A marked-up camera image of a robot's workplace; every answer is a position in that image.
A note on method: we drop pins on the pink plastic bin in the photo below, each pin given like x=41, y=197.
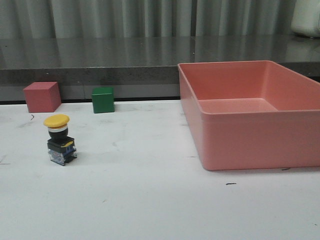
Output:
x=251, y=115

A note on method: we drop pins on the near pink cube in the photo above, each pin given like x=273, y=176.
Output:
x=42, y=97

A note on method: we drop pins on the white appliance on counter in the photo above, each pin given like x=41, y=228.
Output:
x=306, y=18

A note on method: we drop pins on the grey stone counter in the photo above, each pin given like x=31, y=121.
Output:
x=138, y=67

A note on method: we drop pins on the yellow push button switch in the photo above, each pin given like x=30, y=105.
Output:
x=61, y=147

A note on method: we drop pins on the right green cube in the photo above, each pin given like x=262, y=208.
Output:
x=103, y=100

